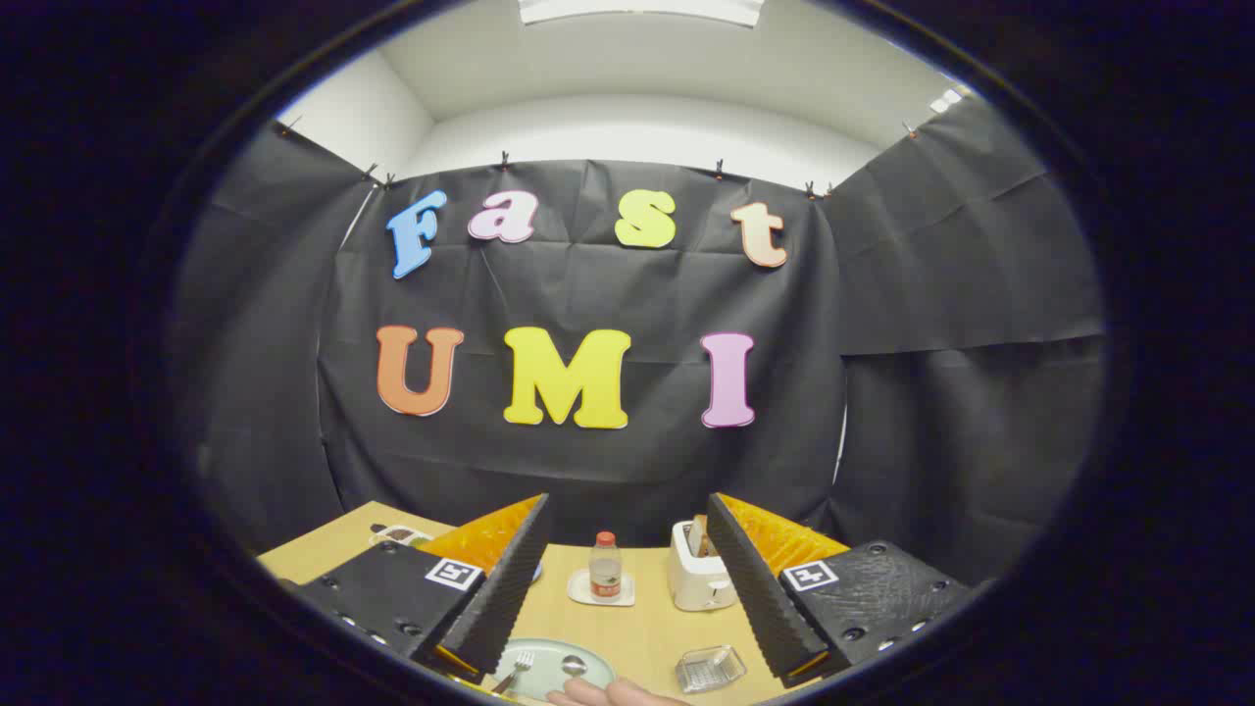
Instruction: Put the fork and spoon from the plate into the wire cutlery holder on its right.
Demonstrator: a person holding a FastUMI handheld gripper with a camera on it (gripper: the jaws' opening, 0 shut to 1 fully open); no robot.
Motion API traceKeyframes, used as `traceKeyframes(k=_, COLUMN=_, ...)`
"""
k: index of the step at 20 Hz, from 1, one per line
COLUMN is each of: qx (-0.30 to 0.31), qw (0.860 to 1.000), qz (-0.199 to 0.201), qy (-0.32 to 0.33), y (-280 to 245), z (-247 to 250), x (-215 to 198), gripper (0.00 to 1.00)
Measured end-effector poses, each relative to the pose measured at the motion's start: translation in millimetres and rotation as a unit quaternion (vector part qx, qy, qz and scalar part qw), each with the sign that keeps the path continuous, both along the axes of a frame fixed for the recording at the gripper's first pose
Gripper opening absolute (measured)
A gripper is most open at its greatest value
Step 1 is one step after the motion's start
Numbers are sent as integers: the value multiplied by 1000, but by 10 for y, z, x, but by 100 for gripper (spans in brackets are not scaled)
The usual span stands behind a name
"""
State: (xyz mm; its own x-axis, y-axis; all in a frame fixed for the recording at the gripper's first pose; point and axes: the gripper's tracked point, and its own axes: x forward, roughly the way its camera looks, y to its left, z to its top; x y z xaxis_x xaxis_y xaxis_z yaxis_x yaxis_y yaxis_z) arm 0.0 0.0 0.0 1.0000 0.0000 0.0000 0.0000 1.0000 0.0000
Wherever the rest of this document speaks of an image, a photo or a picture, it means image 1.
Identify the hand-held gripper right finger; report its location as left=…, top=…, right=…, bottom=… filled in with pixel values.
left=706, top=492, right=972, bottom=687

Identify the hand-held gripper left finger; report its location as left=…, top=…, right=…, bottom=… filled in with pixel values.
left=289, top=493, right=550, bottom=685

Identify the metal fork with wooden handle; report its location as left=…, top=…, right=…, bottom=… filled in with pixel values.
left=490, top=650, right=535, bottom=695

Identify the white toaster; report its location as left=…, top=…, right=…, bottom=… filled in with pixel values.
left=669, top=518, right=738, bottom=612

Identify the light green plate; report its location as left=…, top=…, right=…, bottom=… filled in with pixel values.
left=493, top=638, right=617, bottom=702

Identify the white square coaster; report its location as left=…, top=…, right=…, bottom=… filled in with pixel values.
left=568, top=569, right=635, bottom=607

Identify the clear plastic drain basket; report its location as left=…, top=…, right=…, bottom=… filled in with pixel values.
left=675, top=644, right=748, bottom=694

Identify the clear water bottle red cap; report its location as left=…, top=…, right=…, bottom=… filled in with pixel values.
left=589, top=531, right=623, bottom=599

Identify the ceiling light panel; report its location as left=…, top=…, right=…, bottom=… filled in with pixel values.
left=518, top=0, right=764, bottom=26

